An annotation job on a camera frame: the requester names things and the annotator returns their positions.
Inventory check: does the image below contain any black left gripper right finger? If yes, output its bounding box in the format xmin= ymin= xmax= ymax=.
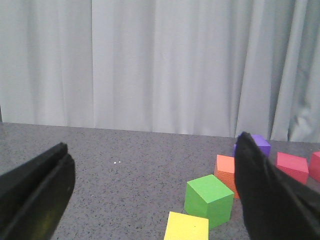
xmin=235 ymin=132 xmax=320 ymax=240

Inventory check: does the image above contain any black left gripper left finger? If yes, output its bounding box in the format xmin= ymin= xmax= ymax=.
xmin=0 ymin=142 xmax=76 ymax=240

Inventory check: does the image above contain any textured red foam cube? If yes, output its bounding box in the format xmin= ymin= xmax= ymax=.
xmin=275 ymin=152 xmax=309 ymax=185

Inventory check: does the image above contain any smooth red foam cube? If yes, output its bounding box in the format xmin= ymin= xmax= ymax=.
xmin=308 ymin=151 xmax=320 ymax=182

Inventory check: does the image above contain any rear orange foam cube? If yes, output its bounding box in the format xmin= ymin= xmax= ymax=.
xmin=214 ymin=154 xmax=240 ymax=199

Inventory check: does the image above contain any rear purple foam cube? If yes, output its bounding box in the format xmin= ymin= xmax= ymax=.
xmin=241 ymin=134 xmax=271 ymax=157

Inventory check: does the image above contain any green foam cube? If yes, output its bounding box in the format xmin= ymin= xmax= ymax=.
xmin=184 ymin=174 xmax=234 ymax=230

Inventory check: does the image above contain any yellow foam cube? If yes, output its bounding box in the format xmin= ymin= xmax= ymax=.
xmin=164 ymin=211 xmax=209 ymax=240

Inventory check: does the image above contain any white pleated curtain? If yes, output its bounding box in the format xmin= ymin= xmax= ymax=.
xmin=0 ymin=0 xmax=320 ymax=142

